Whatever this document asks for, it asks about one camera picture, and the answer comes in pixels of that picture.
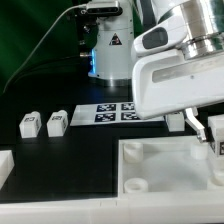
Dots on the grey camera on base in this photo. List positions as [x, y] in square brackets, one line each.
[102, 7]

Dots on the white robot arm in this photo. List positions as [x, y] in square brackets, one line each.
[147, 27]

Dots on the white sheet with markers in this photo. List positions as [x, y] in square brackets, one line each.
[106, 113]

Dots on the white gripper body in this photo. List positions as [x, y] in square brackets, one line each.
[165, 83]

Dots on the white front fence rail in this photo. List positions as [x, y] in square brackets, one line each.
[200, 207]

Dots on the white square tabletop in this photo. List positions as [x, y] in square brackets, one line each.
[166, 164]

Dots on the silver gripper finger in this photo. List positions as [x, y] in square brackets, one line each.
[191, 119]

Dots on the white obstacle block left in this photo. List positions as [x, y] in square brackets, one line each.
[6, 165]

